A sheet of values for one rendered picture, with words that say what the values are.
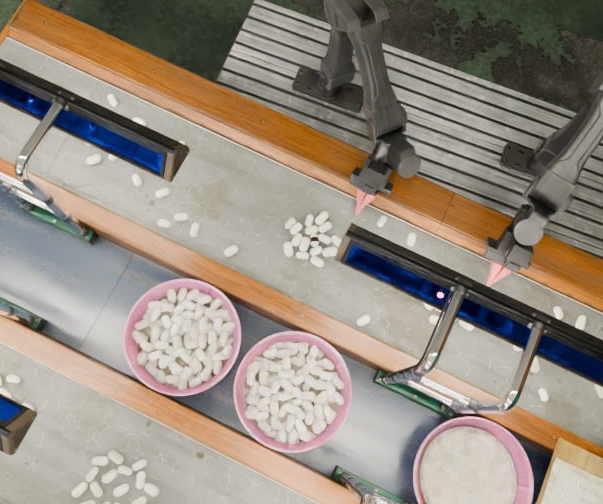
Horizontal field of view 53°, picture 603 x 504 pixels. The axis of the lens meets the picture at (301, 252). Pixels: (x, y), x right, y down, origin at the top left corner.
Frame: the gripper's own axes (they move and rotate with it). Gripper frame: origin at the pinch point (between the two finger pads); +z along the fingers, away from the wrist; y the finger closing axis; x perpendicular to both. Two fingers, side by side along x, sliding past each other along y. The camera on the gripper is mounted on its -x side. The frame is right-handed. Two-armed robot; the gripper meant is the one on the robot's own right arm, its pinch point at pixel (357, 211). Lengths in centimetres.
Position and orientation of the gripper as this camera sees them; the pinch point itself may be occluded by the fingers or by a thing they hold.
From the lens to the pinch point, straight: 149.9
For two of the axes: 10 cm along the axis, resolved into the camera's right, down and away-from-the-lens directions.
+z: -3.6, 8.2, 4.4
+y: 9.0, 4.3, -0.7
